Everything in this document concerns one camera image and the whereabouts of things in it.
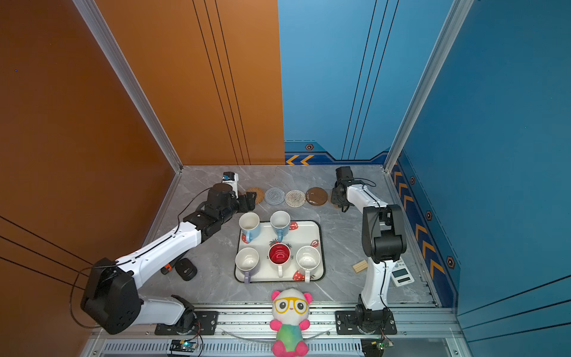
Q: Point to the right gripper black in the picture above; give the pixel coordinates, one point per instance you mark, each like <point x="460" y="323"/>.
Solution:
<point x="334" y="197"/>

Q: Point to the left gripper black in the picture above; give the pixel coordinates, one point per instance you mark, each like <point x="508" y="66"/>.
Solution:
<point x="250" y="201"/>

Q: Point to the blue mug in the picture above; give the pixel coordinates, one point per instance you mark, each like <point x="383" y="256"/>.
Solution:
<point x="280" y="221"/>
<point x="250" y="226"/>

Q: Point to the dark brown wooden coaster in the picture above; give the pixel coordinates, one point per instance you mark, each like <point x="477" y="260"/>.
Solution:
<point x="317" y="196"/>

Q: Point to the grey blue rope coaster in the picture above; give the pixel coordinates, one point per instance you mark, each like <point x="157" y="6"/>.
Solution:
<point x="274" y="196"/>

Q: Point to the white mug purple handle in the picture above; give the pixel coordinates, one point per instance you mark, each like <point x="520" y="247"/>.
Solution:
<point x="247" y="263"/>

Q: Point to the multicolour woven coaster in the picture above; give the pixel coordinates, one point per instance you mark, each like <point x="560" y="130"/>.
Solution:
<point x="295" y="198"/>

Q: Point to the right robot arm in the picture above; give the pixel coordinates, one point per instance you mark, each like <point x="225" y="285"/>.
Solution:
<point x="383" y="241"/>

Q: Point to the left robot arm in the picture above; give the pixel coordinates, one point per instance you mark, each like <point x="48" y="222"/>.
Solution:
<point x="111" y="297"/>

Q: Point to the white strawberry serving tray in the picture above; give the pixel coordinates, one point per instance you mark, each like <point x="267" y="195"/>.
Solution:
<point x="301" y="233"/>

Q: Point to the red interior mug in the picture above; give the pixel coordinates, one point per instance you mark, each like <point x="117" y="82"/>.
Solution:
<point x="280" y="258"/>

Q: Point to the small wooden block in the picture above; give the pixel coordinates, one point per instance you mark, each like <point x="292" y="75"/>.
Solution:
<point x="360" y="266"/>

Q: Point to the white calculator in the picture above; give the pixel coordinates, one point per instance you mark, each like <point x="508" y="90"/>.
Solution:
<point x="401" y="275"/>

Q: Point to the plush panda toy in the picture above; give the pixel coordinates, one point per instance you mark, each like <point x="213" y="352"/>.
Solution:
<point x="290" y="311"/>

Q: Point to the left green circuit board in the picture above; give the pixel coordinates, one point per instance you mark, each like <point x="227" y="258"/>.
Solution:
<point x="185" y="347"/>

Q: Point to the right circuit board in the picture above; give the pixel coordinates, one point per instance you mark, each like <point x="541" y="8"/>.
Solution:
<point x="375" y="347"/>

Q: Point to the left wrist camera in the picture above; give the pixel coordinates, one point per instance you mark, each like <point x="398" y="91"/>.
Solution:
<point x="232" y="179"/>

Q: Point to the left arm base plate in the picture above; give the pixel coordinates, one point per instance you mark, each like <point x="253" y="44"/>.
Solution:
<point x="203" y="323"/>

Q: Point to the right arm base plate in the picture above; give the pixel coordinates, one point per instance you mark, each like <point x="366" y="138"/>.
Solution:
<point x="351" y="323"/>

